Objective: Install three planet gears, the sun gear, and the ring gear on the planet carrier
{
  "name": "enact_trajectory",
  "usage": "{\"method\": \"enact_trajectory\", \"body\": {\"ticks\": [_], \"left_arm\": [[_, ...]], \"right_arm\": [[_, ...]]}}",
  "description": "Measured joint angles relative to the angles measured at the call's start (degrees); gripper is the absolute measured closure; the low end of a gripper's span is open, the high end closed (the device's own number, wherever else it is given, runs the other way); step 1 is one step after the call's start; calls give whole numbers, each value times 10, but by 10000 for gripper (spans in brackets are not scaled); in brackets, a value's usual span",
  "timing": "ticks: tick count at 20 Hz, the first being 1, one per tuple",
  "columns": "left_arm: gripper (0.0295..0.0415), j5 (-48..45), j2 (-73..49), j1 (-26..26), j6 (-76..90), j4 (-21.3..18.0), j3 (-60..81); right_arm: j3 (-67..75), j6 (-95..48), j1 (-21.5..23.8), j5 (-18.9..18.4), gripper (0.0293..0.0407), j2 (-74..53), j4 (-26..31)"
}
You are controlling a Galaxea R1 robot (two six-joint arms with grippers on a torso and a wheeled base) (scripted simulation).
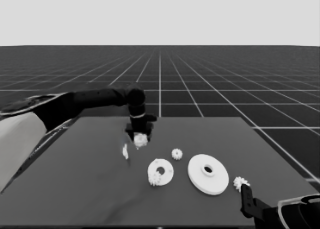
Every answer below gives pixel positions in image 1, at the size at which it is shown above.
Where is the small white T-shaped piece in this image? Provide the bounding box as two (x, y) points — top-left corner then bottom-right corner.
(121, 143), (130, 161)

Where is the small white toothed gear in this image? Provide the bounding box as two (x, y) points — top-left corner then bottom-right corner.
(171, 148), (184, 161)

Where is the white round carrier with pins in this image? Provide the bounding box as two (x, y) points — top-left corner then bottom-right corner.
(147, 158), (175, 187)

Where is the large thick white disc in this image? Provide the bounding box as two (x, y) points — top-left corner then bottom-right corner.
(187, 153), (230, 196)

